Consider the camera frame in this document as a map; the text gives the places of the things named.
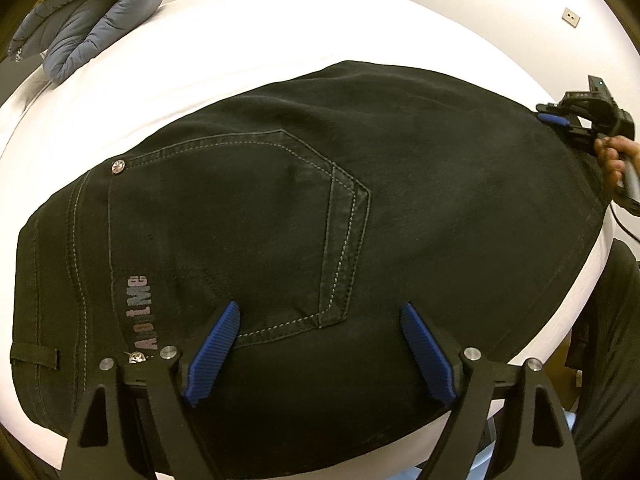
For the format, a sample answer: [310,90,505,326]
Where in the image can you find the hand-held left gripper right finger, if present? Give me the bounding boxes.
[400,302,583,480]

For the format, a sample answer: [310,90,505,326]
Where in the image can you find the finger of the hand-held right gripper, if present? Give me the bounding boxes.
[536,102,571,130]

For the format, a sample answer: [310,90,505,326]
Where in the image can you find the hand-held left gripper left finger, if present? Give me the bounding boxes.
[59,301,241,480]

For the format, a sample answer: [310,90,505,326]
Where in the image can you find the black denim pants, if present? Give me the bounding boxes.
[9,60,608,466]

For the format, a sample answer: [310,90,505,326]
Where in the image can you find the person's right hand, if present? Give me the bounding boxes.
[594,135,640,191]

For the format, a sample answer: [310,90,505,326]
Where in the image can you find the person's dark clothed leg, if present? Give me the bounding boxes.
[565,240,640,480]

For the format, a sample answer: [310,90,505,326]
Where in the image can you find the bed with white sheet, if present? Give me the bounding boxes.
[0,0,616,480]

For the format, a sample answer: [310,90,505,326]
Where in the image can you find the rolled blue duvet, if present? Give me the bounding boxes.
[7,0,167,84]

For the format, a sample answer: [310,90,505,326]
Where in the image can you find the black cable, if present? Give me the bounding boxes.
[607,200,640,246]

